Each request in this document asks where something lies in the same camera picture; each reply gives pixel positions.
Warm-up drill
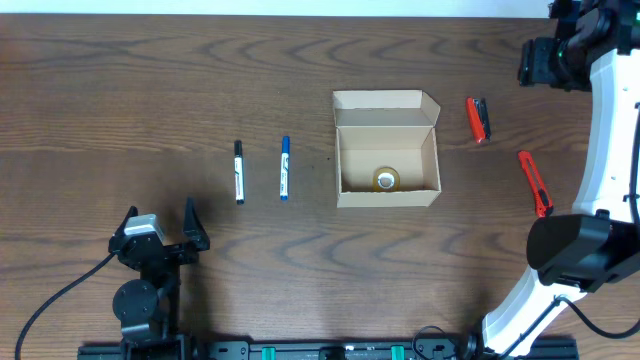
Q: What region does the blue whiteboard marker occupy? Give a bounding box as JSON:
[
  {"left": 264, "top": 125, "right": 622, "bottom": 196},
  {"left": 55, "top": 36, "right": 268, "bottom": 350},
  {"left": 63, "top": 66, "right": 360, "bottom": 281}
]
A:
[{"left": 279, "top": 136, "right": 290, "bottom": 201}]

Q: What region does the red utility knife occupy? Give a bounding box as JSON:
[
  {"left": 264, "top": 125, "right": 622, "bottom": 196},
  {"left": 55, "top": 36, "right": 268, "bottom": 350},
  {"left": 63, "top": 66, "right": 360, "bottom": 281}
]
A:
[{"left": 517, "top": 150, "right": 554, "bottom": 218}]

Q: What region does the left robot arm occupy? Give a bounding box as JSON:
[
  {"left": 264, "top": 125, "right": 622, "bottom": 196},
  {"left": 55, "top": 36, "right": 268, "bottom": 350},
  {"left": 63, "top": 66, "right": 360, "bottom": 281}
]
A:
[{"left": 108, "top": 198, "right": 210, "bottom": 359}]

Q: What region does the open cardboard box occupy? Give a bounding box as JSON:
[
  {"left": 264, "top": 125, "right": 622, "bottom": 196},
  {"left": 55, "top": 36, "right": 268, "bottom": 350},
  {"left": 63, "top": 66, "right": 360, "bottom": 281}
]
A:
[{"left": 333, "top": 90, "right": 442, "bottom": 208}]

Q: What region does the clear tape roll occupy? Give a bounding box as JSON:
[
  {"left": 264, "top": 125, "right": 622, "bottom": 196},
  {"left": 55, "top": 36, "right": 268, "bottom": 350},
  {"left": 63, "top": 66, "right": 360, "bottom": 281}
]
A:
[{"left": 372, "top": 167, "right": 400, "bottom": 192}]

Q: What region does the black mounting rail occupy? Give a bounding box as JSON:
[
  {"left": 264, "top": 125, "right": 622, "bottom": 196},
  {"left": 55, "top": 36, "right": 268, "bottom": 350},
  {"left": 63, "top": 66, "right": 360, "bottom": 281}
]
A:
[{"left": 77, "top": 334, "right": 580, "bottom": 360}]

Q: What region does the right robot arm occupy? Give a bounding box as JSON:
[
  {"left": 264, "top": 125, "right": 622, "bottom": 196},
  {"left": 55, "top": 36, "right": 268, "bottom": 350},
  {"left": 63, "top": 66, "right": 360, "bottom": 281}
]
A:
[{"left": 457, "top": 0, "right": 639, "bottom": 359}]

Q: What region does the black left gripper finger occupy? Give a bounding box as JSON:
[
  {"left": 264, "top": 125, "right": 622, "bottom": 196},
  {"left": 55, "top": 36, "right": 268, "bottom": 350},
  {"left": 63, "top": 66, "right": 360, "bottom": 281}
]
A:
[
  {"left": 114, "top": 206, "right": 138, "bottom": 238},
  {"left": 182, "top": 197, "right": 210, "bottom": 251}
]

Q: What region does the black whiteboard marker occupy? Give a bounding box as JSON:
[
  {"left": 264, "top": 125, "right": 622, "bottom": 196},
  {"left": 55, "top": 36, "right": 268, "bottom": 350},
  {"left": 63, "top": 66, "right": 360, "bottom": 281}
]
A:
[{"left": 234, "top": 140, "right": 245, "bottom": 205}]

